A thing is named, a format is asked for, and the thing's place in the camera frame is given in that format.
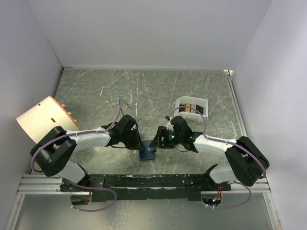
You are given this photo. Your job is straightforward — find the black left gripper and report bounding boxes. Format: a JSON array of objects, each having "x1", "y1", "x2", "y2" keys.
[{"x1": 121, "y1": 127, "x2": 145, "y2": 150}]

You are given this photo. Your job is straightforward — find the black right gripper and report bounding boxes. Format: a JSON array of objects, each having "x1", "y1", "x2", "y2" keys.
[{"x1": 150, "y1": 126, "x2": 183, "y2": 149}]

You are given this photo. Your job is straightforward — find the blue leather card holder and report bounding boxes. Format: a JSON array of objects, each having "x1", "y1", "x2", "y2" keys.
[{"x1": 139, "y1": 140, "x2": 157, "y2": 161}]

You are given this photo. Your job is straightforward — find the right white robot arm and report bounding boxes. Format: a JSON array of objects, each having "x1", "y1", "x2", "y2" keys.
[{"x1": 150, "y1": 116, "x2": 270, "y2": 191}]

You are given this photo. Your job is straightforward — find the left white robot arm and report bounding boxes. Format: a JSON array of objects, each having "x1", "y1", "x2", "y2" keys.
[{"x1": 30, "y1": 115, "x2": 145, "y2": 191}]

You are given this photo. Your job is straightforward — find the stack of credit cards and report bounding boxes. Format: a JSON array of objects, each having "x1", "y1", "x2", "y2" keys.
[{"x1": 178, "y1": 103, "x2": 204, "y2": 115}]

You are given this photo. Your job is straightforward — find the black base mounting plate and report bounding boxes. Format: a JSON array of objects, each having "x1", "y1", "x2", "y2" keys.
[{"x1": 59, "y1": 173, "x2": 232, "y2": 203}]

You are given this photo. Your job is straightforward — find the white plastic bin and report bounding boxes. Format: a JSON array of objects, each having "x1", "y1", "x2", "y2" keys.
[{"x1": 174, "y1": 96, "x2": 209, "y2": 122}]

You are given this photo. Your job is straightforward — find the beige cylindrical lamp shade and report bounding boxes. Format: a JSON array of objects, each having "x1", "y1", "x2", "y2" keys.
[{"x1": 16, "y1": 96, "x2": 81, "y2": 143}]

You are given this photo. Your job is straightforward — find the aluminium frame rail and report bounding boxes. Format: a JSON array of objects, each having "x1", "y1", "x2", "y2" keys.
[{"x1": 5, "y1": 174, "x2": 281, "y2": 230}]

